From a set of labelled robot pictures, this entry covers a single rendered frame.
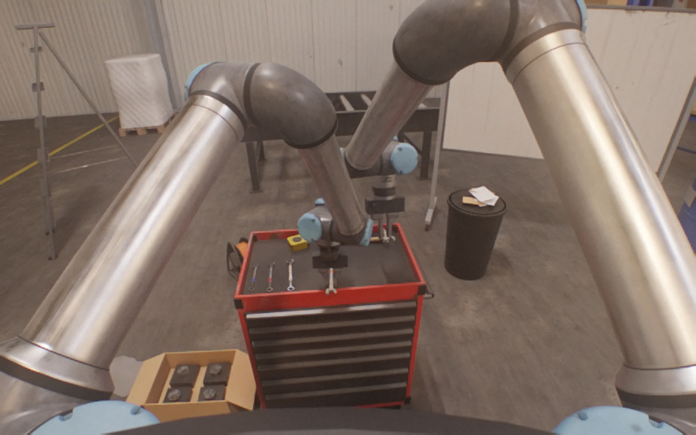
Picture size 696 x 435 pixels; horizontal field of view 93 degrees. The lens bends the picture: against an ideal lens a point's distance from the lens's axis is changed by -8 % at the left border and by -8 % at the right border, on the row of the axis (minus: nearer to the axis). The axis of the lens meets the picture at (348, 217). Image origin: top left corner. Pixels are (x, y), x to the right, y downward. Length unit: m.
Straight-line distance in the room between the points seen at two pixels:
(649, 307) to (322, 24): 8.77
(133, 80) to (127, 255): 7.10
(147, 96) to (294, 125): 6.98
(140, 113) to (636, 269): 7.56
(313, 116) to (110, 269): 0.39
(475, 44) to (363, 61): 8.60
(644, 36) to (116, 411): 3.48
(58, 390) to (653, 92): 3.60
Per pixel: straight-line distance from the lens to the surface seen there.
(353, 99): 5.30
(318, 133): 0.67
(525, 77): 0.57
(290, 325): 1.46
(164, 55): 9.43
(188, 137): 0.61
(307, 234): 1.14
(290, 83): 0.65
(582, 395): 2.54
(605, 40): 3.39
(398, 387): 1.82
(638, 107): 3.55
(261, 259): 1.63
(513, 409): 2.32
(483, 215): 2.64
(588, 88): 0.55
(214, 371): 2.19
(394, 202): 1.23
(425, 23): 0.57
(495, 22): 0.56
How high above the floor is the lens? 1.85
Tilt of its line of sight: 30 degrees down
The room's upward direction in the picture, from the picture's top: 1 degrees counter-clockwise
